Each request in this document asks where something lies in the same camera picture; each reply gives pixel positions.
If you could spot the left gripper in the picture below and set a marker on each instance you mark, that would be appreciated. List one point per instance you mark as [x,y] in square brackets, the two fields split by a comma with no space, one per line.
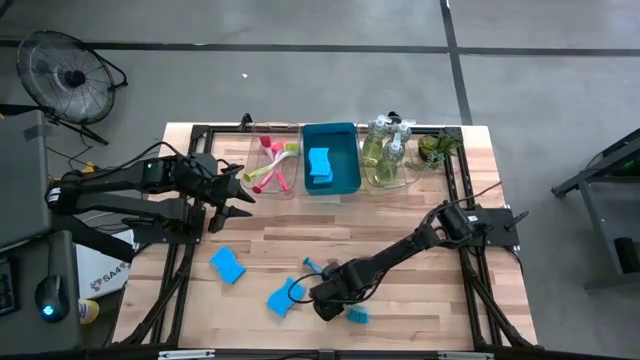
[212,185]

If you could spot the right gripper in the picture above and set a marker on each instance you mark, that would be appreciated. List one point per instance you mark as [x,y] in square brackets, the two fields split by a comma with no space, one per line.
[340,285]

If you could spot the pink dish brush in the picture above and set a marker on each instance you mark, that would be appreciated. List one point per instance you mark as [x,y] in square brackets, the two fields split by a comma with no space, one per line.
[265,141]
[256,189]

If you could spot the blue dish brush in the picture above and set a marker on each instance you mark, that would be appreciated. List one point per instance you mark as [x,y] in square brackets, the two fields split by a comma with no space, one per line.
[359,315]

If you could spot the green dish brush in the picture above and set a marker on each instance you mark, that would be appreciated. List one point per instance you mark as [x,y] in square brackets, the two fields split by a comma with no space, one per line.
[292,148]

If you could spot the green dish soap bottle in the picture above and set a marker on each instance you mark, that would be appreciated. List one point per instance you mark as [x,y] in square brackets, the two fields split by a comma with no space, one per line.
[387,167]
[404,132]
[372,147]

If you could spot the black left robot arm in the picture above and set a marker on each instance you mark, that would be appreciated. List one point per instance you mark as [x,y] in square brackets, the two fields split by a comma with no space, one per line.
[100,185]

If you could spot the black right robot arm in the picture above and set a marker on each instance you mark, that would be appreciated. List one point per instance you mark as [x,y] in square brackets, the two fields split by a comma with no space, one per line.
[400,250]

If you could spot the clear plastic bin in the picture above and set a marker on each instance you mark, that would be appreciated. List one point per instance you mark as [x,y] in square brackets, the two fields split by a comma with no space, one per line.
[255,150]
[412,175]

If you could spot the teal plastic bin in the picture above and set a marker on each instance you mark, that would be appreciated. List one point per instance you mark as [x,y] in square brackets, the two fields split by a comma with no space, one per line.
[345,165]

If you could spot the black diagonal beam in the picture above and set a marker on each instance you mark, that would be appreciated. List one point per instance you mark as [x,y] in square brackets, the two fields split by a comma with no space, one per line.
[110,250]

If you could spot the yellow power plug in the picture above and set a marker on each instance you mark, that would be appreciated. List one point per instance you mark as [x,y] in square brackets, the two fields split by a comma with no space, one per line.
[89,168]

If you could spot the white cardboard box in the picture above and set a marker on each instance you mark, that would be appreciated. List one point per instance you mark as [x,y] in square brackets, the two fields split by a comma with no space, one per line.
[100,280]

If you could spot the yellow round cap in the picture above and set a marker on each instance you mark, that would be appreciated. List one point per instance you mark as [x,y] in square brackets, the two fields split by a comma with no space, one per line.
[89,311]

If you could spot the potted succulent plant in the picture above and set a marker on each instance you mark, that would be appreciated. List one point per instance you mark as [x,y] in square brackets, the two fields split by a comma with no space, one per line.
[429,147]

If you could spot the black floor fan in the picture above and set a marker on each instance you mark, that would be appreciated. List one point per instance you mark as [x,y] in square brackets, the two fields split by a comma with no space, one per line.
[74,77]

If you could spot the black computer mouse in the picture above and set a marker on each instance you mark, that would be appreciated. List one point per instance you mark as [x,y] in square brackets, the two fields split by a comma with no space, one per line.
[51,297]

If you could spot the grey monitor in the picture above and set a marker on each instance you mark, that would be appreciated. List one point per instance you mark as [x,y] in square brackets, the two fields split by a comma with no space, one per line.
[22,190]

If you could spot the black keyboard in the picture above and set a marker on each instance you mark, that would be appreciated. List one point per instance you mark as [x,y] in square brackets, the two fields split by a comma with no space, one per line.
[6,295]

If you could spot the dark grey desk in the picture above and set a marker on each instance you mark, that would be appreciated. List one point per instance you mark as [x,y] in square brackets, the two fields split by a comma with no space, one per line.
[25,335]

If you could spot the silver bracket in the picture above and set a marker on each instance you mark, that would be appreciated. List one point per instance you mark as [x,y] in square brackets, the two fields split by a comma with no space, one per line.
[465,356]
[185,355]

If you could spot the black table frame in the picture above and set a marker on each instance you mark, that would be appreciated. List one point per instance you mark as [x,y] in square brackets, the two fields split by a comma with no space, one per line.
[454,131]

